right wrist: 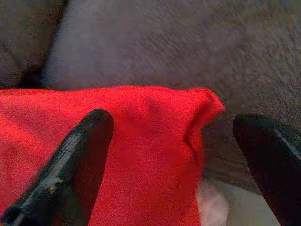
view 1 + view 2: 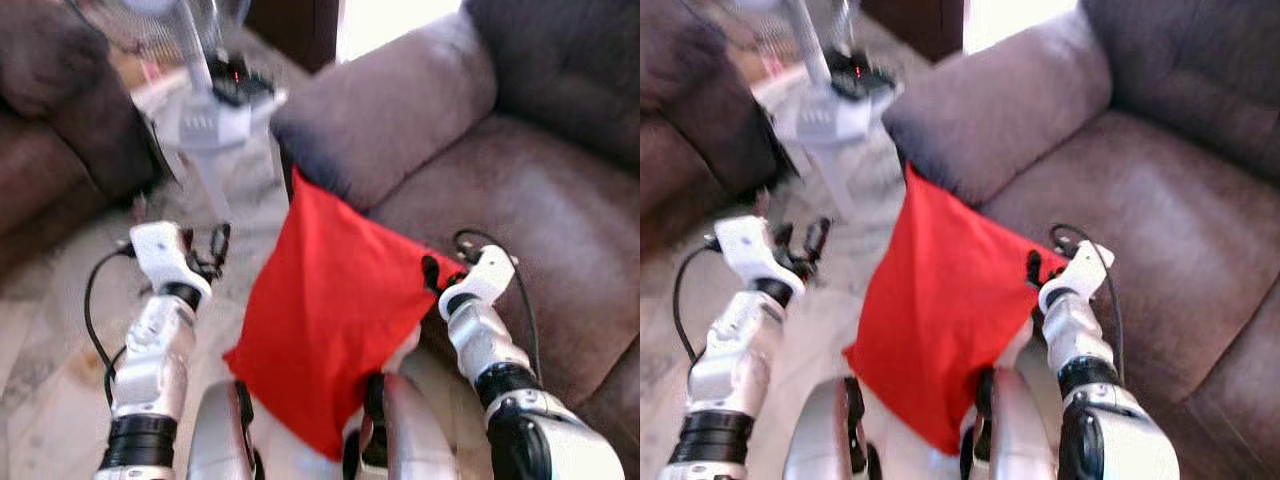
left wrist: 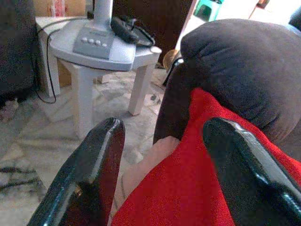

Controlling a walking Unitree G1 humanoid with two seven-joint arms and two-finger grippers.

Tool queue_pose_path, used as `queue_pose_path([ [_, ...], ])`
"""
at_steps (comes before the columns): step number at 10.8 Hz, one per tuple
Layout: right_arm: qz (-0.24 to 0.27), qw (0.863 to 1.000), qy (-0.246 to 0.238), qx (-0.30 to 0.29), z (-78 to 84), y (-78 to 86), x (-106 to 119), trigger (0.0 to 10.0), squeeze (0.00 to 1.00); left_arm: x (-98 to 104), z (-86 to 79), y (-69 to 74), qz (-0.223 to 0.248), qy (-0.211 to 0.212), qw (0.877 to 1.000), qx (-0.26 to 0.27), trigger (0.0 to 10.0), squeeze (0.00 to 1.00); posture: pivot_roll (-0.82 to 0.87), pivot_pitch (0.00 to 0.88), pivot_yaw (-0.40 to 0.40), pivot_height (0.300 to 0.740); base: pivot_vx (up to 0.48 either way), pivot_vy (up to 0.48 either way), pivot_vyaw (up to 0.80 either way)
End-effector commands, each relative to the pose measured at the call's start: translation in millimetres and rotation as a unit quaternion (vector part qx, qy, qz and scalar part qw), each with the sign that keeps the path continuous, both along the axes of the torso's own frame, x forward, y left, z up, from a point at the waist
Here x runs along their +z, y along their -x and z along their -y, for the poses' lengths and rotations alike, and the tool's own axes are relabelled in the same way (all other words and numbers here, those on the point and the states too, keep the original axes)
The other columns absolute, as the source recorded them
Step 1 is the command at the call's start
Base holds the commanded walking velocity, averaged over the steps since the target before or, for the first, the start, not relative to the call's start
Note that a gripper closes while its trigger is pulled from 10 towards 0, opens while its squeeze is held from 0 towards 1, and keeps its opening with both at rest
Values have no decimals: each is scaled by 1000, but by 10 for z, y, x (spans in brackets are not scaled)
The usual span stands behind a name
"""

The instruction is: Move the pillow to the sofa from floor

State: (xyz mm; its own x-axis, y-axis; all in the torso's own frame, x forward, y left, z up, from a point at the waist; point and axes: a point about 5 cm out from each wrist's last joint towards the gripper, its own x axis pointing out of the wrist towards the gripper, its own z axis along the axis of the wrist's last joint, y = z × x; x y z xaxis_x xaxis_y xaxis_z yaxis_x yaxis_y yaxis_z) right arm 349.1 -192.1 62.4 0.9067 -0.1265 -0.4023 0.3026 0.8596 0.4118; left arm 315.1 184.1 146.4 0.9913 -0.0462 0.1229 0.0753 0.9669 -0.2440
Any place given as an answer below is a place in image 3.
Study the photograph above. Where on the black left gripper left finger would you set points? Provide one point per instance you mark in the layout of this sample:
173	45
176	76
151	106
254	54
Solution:
77	169

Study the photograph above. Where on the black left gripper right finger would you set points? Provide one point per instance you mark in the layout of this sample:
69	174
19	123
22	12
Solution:
247	169

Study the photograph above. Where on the red pillowcase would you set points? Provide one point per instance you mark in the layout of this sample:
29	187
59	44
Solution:
183	183

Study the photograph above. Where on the pink pillow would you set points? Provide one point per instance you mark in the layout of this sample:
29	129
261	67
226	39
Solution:
160	153

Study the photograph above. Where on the small white table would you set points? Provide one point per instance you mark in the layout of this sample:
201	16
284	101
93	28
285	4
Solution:
80	94

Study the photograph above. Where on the brown fabric armchair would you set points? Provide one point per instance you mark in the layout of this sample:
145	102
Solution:
235	70

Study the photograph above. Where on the white table fan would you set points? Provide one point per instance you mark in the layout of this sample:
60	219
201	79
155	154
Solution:
101	47

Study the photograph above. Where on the round golden pot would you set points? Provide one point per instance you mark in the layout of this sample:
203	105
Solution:
170	57

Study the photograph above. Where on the flat black device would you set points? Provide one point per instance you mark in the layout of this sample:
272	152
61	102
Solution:
144	38

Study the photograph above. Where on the black remote control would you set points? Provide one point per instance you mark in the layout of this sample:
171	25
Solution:
123	29

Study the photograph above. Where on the brown cardboard box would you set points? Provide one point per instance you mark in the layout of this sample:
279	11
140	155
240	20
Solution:
58	7

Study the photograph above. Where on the green plastic stool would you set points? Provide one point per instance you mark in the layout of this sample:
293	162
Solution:
207	10

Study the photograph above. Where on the dark brown wooden door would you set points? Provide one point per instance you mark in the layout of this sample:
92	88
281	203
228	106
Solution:
164	21

